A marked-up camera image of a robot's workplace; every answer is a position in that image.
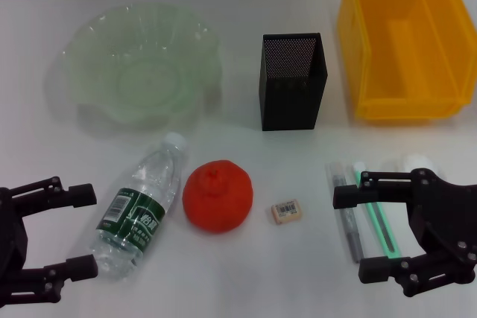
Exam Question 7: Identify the grey pen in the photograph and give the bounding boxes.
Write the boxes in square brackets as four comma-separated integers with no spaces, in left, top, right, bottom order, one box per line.
[326,162,366,264]

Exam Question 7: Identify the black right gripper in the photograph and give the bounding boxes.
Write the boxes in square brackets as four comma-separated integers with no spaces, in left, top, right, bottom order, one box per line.
[332,168,477,299]

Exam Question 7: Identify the black mesh pen holder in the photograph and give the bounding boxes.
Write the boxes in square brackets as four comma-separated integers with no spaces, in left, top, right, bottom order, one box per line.
[258,32,329,132]

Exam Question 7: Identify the green glass fruit plate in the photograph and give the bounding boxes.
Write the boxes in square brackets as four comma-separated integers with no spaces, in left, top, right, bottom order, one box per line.
[46,4,224,133]

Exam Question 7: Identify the yellow plastic bin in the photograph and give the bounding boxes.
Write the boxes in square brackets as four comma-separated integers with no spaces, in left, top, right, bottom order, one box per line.
[337,0,477,121]

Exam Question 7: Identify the green utility knife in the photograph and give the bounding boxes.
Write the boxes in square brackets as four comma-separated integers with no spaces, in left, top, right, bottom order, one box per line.
[352,161,403,259]

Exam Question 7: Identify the small beige eraser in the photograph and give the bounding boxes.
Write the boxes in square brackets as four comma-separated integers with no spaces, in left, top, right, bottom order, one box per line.
[271,201,303,226]

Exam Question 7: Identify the clear plastic water bottle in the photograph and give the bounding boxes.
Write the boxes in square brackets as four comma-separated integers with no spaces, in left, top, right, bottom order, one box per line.
[90,132,189,282]

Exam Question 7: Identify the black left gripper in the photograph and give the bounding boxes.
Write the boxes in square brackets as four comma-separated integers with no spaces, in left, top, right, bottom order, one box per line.
[0,175,98,303]

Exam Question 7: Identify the red-orange fruit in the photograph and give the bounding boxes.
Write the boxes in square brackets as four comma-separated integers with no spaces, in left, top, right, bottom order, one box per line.
[181,159,254,235]

